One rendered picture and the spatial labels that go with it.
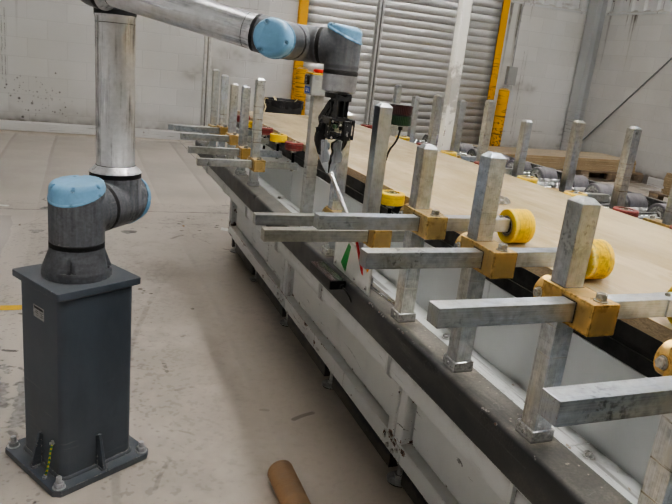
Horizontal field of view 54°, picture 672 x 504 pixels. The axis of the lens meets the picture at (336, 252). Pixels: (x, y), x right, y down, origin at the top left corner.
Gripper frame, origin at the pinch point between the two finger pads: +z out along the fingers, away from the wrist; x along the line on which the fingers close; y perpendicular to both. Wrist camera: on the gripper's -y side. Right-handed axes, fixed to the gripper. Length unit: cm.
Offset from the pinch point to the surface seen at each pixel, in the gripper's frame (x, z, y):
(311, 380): 26, 98, -61
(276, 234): -18.4, 13.6, 19.1
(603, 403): -12, 3, 119
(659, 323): 28, 8, 90
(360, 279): 5.8, 26.0, 17.7
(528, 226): 33, 3, 46
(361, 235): 3.9, 13.6, 19.1
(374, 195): 7.8, 4.0, 15.3
